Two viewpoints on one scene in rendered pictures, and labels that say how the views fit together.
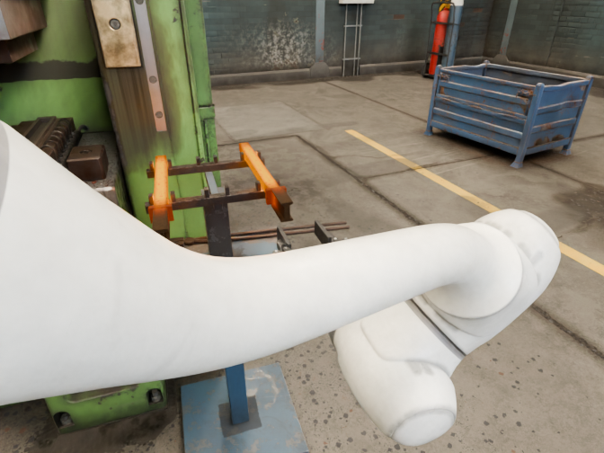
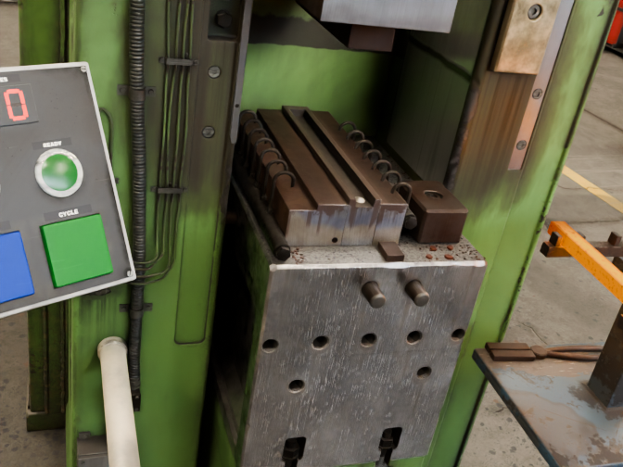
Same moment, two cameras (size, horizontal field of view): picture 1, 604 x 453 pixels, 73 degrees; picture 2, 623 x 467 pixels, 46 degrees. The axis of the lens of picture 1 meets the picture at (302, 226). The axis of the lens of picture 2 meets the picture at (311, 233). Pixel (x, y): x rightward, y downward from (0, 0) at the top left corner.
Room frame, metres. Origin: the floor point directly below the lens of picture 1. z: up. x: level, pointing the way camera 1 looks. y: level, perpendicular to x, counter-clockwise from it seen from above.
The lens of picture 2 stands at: (-0.07, 0.86, 1.49)
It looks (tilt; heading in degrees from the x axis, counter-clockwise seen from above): 28 degrees down; 357
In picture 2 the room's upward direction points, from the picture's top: 10 degrees clockwise
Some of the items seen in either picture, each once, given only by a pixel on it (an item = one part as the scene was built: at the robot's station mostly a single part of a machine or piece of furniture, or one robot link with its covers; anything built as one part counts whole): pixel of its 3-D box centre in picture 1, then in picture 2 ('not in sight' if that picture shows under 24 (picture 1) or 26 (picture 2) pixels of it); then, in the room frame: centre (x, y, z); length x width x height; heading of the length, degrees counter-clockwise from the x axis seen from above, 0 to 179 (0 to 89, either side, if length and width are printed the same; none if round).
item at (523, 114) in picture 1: (500, 108); not in sight; (4.14, -1.98, 0.36); 1.20 x 0.80 x 0.72; 29
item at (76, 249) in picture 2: not in sight; (76, 249); (0.70, 1.09, 1.01); 0.07 x 0.05 x 0.07; 133
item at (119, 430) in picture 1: (98, 425); not in sight; (0.93, 0.74, 0.01); 0.58 x 0.39 x 0.01; 108
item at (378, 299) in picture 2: not in sight; (374, 295); (0.91, 0.69, 0.87); 0.04 x 0.03 x 0.03; 18
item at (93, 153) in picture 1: (89, 163); (429, 210); (1.09, 0.60, 0.95); 0.12 x 0.08 x 0.06; 18
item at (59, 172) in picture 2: not in sight; (59, 172); (0.73, 1.13, 1.09); 0.05 x 0.03 x 0.04; 108
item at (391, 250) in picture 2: not in sight; (390, 251); (0.97, 0.67, 0.92); 0.04 x 0.03 x 0.01; 16
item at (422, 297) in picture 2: not in sight; (417, 293); (0.94, 0.62, 0.87); 0.04 x 0.03 x 0.03; 18
